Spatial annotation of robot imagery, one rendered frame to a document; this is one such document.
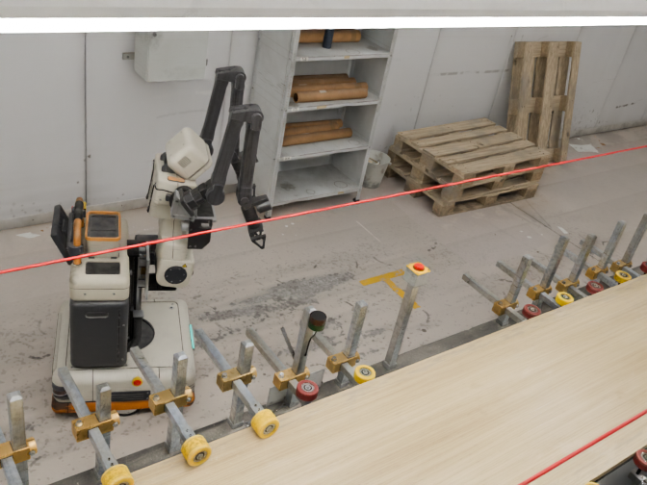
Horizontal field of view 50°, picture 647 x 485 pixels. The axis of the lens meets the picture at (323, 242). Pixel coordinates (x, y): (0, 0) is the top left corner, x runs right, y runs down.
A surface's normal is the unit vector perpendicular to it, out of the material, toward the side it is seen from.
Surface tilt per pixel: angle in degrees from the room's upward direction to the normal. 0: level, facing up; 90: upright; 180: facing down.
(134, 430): 0
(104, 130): 90
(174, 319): 0
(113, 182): 90
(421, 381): 0
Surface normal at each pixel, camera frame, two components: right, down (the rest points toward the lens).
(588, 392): 0.18, -0.83
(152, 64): 0.57, 0.52
